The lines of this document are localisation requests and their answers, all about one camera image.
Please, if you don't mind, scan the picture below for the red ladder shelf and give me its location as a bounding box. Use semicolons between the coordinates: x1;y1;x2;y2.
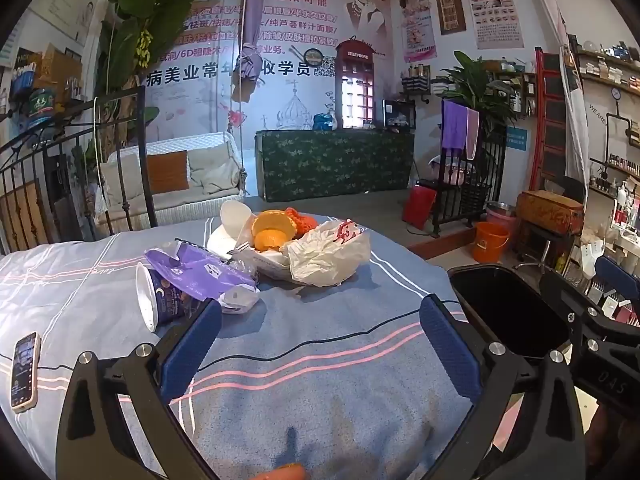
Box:
529;47;572;197

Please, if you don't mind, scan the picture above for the wooden board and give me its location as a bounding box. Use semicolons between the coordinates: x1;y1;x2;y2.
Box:
0;177;52;256

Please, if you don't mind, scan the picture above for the pink basin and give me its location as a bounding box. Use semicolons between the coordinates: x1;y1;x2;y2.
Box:
484;201;519;232

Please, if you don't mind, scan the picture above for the purple snack wrapper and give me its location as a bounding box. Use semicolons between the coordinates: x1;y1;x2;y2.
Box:
145;239;258;303

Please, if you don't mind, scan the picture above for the banana plant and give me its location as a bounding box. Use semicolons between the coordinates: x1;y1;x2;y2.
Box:
97;0;241;128

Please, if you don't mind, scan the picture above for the wall shelf with bottles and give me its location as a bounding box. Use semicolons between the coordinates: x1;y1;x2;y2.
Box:
574;42;640;88

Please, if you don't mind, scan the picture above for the cardboard box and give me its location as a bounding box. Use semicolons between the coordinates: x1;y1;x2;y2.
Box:
40;42;84;94

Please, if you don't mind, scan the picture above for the crumpled white wrapper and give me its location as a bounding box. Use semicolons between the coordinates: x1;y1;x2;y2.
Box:
218;282;261;315

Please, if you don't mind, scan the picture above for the black stool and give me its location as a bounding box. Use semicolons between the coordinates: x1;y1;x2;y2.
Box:
516;225;577;277

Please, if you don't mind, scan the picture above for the green potted plant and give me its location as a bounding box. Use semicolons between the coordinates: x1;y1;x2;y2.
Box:
440;51;519;136

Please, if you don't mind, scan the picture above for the brown patterned suitcase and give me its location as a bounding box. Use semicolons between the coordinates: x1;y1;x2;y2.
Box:
516;190;585;237

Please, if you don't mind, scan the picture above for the black trash bin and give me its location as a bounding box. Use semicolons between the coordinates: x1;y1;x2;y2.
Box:
447;264;572;360

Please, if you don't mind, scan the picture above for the white wicker swing sofa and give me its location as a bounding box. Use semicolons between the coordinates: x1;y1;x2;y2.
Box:
95;132;249;227

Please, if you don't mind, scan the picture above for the black metal rack with towels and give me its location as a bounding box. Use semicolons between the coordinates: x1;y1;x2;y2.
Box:
431;122;507;235

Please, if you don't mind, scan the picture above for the beige pillow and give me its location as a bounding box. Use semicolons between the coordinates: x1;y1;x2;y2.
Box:
189;146;242;196
99;152;151;207

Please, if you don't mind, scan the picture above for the eyebrow chart wall poster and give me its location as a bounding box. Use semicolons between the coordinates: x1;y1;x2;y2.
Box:
462;0;525;50

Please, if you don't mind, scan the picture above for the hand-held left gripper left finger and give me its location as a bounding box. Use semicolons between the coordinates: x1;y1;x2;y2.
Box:
56;300;223;480

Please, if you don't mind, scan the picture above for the green patterned counter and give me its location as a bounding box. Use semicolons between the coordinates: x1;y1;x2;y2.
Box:
255;129;416;202

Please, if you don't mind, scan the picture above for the white plastic bag red print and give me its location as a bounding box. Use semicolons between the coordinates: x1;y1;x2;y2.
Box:
287;219;372;287

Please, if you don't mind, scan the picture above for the orange pillow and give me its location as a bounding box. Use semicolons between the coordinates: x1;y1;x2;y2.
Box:
146;151;189;194

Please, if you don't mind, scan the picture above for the pink woman wall poster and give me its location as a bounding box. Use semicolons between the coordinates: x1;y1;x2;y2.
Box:
398;0;437;64

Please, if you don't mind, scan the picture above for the blue striped bedsheet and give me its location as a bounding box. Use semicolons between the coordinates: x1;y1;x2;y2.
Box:
0;216;501;480

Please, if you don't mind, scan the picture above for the green paint tin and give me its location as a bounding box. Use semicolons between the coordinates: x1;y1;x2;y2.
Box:
27;87;59;129

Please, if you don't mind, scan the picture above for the black iron bed frame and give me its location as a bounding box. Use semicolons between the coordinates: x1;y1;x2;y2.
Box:
0;85;160;256

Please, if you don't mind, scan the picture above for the orange bucket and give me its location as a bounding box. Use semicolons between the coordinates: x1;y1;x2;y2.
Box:
472;221;511;264

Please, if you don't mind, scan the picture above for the dark purple yogurt cup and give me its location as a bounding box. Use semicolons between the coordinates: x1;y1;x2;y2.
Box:
135;262;203;333

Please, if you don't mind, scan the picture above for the large wall poster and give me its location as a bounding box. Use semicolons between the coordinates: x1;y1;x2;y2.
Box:
142;0;392;143

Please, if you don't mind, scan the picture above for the purple towel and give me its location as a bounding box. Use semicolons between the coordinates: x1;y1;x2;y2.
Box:
442;100;481;159

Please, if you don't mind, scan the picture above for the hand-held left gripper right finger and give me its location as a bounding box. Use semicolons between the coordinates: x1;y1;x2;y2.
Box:
419;294;586;480

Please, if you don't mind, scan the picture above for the black framed picture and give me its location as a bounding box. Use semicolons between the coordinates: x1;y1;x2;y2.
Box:
382;99;417;134

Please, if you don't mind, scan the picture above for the smartphone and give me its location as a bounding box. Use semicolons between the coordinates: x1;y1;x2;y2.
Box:
10;331;41;414

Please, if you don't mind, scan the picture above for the red telephone booth cabinet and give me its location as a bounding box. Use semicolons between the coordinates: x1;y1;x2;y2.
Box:
334;40;377;131

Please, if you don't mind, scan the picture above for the orange peel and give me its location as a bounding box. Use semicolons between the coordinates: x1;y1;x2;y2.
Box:
250;210;297;252

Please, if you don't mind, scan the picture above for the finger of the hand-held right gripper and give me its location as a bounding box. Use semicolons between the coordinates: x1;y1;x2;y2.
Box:
539;267;640;343
595;254;640;313

